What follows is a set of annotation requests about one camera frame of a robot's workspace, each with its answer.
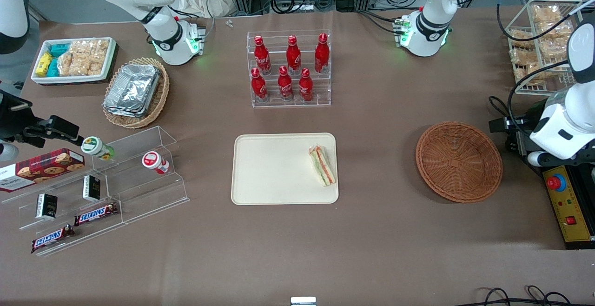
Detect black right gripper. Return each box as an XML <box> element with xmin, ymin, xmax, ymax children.
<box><xmin>0</xmin><ymin>90</ymin><xmax>85</xmax><ymax>147</ymax></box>

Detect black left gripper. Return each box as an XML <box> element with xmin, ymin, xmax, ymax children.
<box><xmin>489</xmin><ymin>99</ymin><xmax>549</xmax><ymax>133</ymax></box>

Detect triangular sandwich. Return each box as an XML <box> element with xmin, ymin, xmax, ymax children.
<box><xmin>308</xmin><ymin>144</ymin><xmax>337</xmax><ymax>187</ymax></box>

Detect round brown wicker basket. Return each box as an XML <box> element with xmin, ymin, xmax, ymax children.
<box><xmin>415</xmin><ymin>121</ymin><xmax>503</xmax><ymax>203</ymax></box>

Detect aluminium foil tray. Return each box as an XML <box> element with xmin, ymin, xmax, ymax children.
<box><xmin>104</xmin><ymin>63</ymin><xmax>161</xmax><ymax>111</ymax></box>
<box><xmin>103</xmin><ymin>99</ymin><xmax>154</xmax><ymax>119</ymax></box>

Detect oval light wicker basket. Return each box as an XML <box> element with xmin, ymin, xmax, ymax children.
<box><xmin>102</xmin><ymin>57</ymin><xmax>170</xmax><ymax>129</ymax></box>

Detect beige plastic tray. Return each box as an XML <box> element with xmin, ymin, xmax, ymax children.
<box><xmin>231</xmin><ymin>133</ymin><xmax>339</xmax><ymax>205</ymax></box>

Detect black grey device box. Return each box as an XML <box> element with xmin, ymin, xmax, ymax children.
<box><xmin>506</xmin><ymin>132</ymin><xmax>536</xmax><ymax>156</ymax></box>

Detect green lid yogurt cup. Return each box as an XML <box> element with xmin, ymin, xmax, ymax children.
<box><xmin>81</xmin><ymin>136</ymin><xmax>115</xmax><ymax>161</ymax></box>

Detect red plaid cookie box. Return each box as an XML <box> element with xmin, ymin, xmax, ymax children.
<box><xmin>0</xmin><ymin>148</ymin><xmax>86</xmax><ymax>193</ymax></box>

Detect white rectangular snack bin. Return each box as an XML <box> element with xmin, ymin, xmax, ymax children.
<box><xmin>31</xmin><ymin>37</ymin><xmax>117</xmax><ymax>85</ymax></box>

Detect clear rice cracker pack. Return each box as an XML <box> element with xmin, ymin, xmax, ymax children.
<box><xmin>539</xmin><ymin>21</ymin><xmax>573</xmax><ymax>41</ymax></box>
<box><xmin>70</xmin><ymin>40</ymin><xmax>109</xmax><ymax>58</ymax></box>
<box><xmin>531</xmin><ymin>5</ymin><xmax>561</xmax><ymax>25</ymax></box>
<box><xmin>539</xmin><ymin>39</ymin><xmax>571</xmax><ymax>61</ymax></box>
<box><xmin>515</xmin><ymin>64</ymin><xmax>544</xmax><ymax>86</ymax></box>
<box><xmin>77</xmin><ymin>54</ymin><xmax>106</xmax><ymax>77</ymax></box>
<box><xmin>510</xmin><ymin>29</ymin><xmax>535</xmax><ymax>50</ymax></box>
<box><xmin>58</xmin><ymin>51</ymin><xmax>79</xmax><ymax>77</ymax></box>
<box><xmin>510</xmin><ymin>48</ymin><xmax>537</xmax><ymax>67</ymax></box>

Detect small black snack box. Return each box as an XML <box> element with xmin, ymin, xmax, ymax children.
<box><xmin>36</xmin><ymin>193</ymin><xmax>58</xmax><ymax>219</ymax></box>
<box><xmin>83</xmin><ymin>175</ymin><xmax>101</xmax><ymax>202</ymax></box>

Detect yellow snack packet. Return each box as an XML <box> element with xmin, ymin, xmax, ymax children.
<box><xmin>36</xmin><ymin>52</ymin><xmax>53</xmax><ymax>77</ymax></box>

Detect Snickers chocolate bar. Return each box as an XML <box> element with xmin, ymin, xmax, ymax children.
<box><xmin>31</xmin><ymin>225</ymin><xmax>75</xmax><ymax>254</ymax></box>
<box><xmin>74</xmin><ymin>202</ymin><xmax>119</xmax><ymax>226</ymax></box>

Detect red lid yogurt cup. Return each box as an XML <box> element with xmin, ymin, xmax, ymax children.
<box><xmin>142</xmin><ymin>151</ymin><xmax>171</xmax><ymax>175</ymax></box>

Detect clear acrylic tiered stand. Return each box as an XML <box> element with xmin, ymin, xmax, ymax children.
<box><xmin>0</xmin><ymin>157</ymin><xmax>125</xmax><ymax>256</ymax></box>
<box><xmin>91</xmin><ymin>126</ymin><xmax>190</xmax><ymax>225</ymax></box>

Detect yellow emergency stop box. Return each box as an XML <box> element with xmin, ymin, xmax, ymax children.
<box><xmin>542</xmin><ymin>164</ymin><xmax>595</xmax><ymax>250</ymax></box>

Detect brown table cover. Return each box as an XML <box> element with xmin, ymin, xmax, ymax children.
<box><xmin>0</xmin><ymin>6</ymin><xmax>595</xmax><ymax>306</ymax></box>

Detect red cola bottle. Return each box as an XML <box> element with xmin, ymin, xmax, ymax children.
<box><xmin>298</xmin><ymin>67</ymin><xmax>314</xmax><ymax>102</ymax></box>
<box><xmin>251</xmin><ymin>67</ymin><xmax>269</xmax><ymax>102</ymax></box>
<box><xmin>253</xmin><ymin>35</ymin><xmax>272</xmax><ymax>75</ymax></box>
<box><xmin>314</xmin><ymin>33</ymin><xmax>330</xmax><ymax>74</ymax></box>
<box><xmin>278</xmin><ymin>66</ymin><xmax>294</xmax><ymax>101</ymax></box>
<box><xmin>286</xmin><ymin>35</ymin><xmax>302</xmax><ymax>75</ymax></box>

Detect clear acrylic bottle stand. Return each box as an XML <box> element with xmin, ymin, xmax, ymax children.
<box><xmin>246</xmin><ymin>30</ymin><xmax>332</xmax><ymax>108</ymax></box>

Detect black looped cable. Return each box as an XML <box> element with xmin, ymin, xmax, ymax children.
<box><xmin>488</xmin><ymin>96</ymin><xmax>512</xmax><ymax>120</ymax></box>

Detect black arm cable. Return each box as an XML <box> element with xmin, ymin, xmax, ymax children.
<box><xmin>496</xmin><ymin>0</ymin><xmax>595</xmax><ymax>42</ymax></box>
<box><xmin>508</xmin><ymin>60</ymin><xmax>571</xmax><ymax>125</ymax></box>

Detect white wire basket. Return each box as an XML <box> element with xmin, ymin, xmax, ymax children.
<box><xmin>504</xmin><ymin>0</ymin><xmax>595</xmax><ymax>96</ymax></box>

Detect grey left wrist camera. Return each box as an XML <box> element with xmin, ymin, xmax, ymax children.
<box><xmin>527</xmin><ymin>150</ymin><xmax>559</xmax><ymax>167</ymax></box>

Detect left arm base cable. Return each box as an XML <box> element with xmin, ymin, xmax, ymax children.
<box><xmin>357</xmin><ymin>9</ymin><xmax>406</xmax><ymax>35</ymax></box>

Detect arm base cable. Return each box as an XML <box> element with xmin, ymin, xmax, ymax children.
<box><xmin>167</xmin><ymin>5</ymin><xmax>217</xmax><ymax>42</ymax></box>
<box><xmin>357</xmin><ymin>9</ymin><xmax>406</xmax><ymax>35</ymax></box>

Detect black cables on floor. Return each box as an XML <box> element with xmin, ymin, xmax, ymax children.
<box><xmin>465</xmin><ymin>285</ymin><xmax>575</xmax><ymax>306</ymax></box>

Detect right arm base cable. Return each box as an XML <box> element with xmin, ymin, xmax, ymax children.
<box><xmin>167</xmin><ymin>5</ymin><xmax>217</xmax><ymax>42</ymax></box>

